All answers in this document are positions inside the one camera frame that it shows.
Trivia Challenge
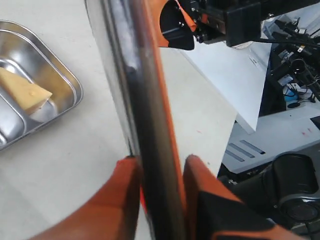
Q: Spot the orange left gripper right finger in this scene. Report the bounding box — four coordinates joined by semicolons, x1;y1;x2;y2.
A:
175;0;197;31

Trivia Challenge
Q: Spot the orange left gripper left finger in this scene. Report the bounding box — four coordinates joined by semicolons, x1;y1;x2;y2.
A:
33;157;141;240

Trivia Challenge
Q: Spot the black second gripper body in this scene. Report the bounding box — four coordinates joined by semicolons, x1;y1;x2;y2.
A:
159;0;318;50

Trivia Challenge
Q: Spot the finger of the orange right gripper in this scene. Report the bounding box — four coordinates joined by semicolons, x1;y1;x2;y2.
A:
183;153;310;240

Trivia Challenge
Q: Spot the dark transparent box lid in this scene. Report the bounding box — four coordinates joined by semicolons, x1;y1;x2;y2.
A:
85;0;189;240

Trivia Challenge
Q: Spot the yellow toy cheese wedge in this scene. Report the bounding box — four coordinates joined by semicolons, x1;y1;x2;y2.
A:
0;67;52;115

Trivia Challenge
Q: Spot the black second robot arm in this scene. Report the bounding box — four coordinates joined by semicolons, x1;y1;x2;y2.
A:
35;0;320;240

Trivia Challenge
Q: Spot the white side table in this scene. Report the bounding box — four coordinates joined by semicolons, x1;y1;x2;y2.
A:
159;4;320;173

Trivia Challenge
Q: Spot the stainless steel lunch box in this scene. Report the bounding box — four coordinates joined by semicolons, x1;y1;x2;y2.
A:
0;20;83;149

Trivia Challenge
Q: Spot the black equipment with cables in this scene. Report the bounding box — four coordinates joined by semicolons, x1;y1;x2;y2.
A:
259;18;320;117

